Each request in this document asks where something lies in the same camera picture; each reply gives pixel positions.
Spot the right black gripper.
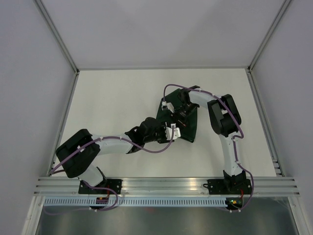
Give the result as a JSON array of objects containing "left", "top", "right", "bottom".
[{"left": 169, "top": 102, "right": 198, "bottom": 132}]

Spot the dark green cloth napkin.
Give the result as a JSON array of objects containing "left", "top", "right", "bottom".
[{"left": 156, "top": 89, "right": 197, "bottom": 143}]

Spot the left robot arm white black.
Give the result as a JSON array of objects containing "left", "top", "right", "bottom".
[{"left": 50, "top": 117, "right": 176, "bottom": 194}]

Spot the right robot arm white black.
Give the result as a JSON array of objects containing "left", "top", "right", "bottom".
[{"left": 171, "top": 85, "right": 247, "bottom": 195}]

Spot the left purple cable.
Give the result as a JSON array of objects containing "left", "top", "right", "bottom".
[{"left": 43, "top": 126, "right": 177, "bottom": 215}]

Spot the purple cable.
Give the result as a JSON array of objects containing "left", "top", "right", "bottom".
[
  {"left": 43, "top": 126, "right": 177, "bottom": 215},
  {"left": 162, "top": 84, "right": 255, "bottom": 213}
]

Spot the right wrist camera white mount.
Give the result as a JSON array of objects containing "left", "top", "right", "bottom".
[{"left": 161, "top": 101, "right": 175, "bottom": 113}]

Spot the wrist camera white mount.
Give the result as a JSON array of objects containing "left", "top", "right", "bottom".
[
  {"left": 165, "top": 123, "right": 181, "bottom": 141},
  {"left": 161, "top": 101, "right": 175, "bottom": 113}
]

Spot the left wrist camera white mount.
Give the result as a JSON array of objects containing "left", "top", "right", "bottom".
[{"left": 165, "top": 123, "right": 181, "bottom": 141}]

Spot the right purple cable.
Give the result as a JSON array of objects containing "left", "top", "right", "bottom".
[{"left": 162, "top": 84, "right": 255, "bottom": 213}]

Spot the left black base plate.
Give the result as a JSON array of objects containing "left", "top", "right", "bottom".
[{"left": 78, "top": 179, "right": 122, "bottom": 195}]

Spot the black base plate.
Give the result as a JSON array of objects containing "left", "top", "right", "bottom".
[
  {"left": 78, "top": 179, "right": 122, "bottom": 195},
  {"left": 206, "top": 179, "right": 252, "bottom": 195}
]

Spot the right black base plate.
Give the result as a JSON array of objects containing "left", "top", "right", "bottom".
[{"left": 206, "top": 179, "right": 252, "bottom": 195}]

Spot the white slotted cable duct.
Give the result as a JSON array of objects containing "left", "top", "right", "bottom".
[{"left": 44, "top": 196, "right": 227, "bottom": 208}]

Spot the aluminium front rail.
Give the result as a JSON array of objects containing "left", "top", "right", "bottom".
[{"left": 34, "top": 177, "right": 300, "bottom": 197}]

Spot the left aluminium frame post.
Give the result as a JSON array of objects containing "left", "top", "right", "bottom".
[{"left": 34, "top": 0, "right": 80, "bottom": 74}]

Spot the aluminium frame post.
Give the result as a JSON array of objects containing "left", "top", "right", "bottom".
[
  {"left": 247, "top": 0, "right": 293, "bottom": 73},
  {"left": 34, "top": 0, "right": 80, "bottom": 74}
]

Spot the right aluminium frame post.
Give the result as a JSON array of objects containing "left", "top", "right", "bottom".
[{"left": 247, "top": 0, "right": 293, "bottom": 73}]

